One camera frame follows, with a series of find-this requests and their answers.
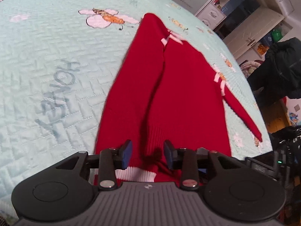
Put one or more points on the wooden cabinet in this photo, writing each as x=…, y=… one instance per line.
x=278, y=117

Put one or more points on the red sweater with white stripes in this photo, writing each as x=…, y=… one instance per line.
x=176, y=98

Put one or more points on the light green bee print bedspread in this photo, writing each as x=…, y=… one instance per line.
x=47, y=75

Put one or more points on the white drawer cabinet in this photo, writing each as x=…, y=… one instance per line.
x=211, y=16

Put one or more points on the pile of floral quilts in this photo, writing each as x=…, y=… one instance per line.
x=250, y=67

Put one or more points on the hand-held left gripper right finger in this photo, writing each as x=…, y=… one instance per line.
x=168, y=155

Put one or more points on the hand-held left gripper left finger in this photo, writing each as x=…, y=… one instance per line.
x=127, y=154

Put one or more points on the blue bag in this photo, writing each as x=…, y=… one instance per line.
x=268, y=40

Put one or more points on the green bag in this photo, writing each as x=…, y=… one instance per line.
x=277, y=35

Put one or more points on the white door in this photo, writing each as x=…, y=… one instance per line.
x=254, y=30

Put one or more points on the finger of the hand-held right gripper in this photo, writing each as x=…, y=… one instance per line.
x=202, y=151

